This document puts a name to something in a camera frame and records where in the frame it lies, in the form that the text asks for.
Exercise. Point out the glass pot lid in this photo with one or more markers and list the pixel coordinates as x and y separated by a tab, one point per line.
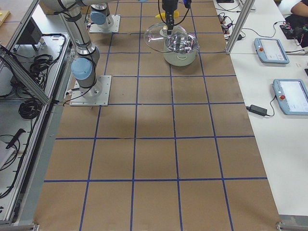
156	35

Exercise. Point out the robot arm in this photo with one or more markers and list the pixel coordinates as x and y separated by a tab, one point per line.
103	9
84	67

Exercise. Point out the pale green cooking pot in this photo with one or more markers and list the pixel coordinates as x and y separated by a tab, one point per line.
180	49

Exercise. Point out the upper blue teach pendant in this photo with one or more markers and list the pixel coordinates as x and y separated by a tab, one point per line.
270	51

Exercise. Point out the blue teach pendant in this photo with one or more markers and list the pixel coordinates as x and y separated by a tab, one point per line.
292	96
270	51

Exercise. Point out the small electronics board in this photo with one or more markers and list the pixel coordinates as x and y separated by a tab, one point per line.
289	32

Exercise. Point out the person in black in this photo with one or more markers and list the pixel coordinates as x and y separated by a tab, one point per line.
299	15

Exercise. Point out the black power adapter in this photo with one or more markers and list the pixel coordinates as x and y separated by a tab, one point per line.
257	110

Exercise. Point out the lower blue teach pendant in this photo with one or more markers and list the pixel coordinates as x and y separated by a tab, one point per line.
292	96

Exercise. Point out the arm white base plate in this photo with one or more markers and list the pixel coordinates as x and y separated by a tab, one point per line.
104	24
98	95

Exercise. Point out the aluminium frame post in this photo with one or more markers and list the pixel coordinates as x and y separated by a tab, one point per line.
239	25

